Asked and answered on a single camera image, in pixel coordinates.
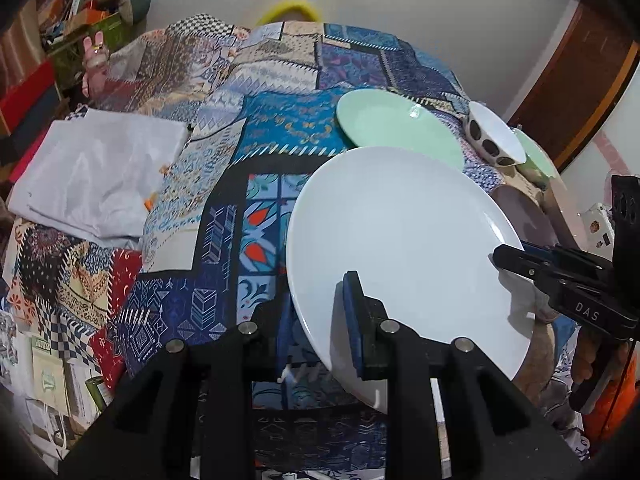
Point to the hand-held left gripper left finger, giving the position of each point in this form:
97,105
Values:
270,340

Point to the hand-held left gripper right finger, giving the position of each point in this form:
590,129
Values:
351,320

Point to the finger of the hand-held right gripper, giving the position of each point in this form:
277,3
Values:
515,260
542,249

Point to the white bowl with tan outside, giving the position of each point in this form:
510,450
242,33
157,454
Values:
525,215

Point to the green bowl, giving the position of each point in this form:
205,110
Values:
537,157

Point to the large white plate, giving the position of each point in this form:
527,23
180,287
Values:
400,240

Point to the green plate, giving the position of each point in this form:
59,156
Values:
390,120

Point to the person's right hand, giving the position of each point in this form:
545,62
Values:
587,360

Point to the patchwork printed blanket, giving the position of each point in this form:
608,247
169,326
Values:
210,240

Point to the white bowl with brown spots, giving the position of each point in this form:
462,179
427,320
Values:
492,125

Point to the green bottle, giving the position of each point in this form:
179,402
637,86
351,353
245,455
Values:
97,395

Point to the pile of papers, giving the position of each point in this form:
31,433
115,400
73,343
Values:
45,385

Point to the white cloth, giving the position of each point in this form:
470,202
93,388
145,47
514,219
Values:
100,175

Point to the pink rabbit toy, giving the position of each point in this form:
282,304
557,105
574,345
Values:
95,55

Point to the green box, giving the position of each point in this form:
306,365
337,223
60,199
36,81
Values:
112,30

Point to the red box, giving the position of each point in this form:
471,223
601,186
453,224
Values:
25,90

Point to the cluttered pile of boxes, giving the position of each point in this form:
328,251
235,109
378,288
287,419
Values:
70,5

